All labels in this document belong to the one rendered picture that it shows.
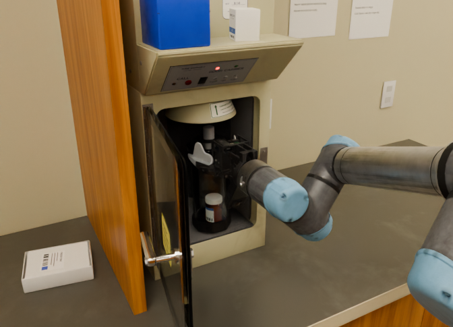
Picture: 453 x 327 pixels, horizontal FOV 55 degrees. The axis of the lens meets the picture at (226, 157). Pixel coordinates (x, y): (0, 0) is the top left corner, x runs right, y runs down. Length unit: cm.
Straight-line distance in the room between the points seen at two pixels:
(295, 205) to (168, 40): 37
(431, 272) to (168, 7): 57
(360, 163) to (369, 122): 117
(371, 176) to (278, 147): 93
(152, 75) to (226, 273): 55
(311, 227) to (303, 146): 90
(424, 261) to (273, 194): 32
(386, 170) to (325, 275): 46
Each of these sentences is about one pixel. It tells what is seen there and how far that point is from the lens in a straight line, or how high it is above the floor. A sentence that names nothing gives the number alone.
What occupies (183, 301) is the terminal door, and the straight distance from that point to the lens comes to 76.
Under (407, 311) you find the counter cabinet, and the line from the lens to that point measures 133.
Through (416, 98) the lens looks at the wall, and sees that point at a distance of 216.
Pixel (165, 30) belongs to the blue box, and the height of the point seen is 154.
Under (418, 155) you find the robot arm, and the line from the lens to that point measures 72.
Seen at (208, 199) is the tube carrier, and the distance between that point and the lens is 109.
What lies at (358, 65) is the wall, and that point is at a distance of 184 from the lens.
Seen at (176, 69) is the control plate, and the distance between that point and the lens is 84.
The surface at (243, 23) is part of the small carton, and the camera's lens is 89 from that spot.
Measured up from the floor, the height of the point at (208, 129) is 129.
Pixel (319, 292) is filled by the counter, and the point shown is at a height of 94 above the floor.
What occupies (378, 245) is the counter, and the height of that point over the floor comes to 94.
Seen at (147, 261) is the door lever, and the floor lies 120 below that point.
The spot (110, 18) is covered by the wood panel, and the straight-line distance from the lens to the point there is 78.
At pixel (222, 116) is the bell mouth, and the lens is 102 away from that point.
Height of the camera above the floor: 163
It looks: 23 degrees down
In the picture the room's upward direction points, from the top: straight up
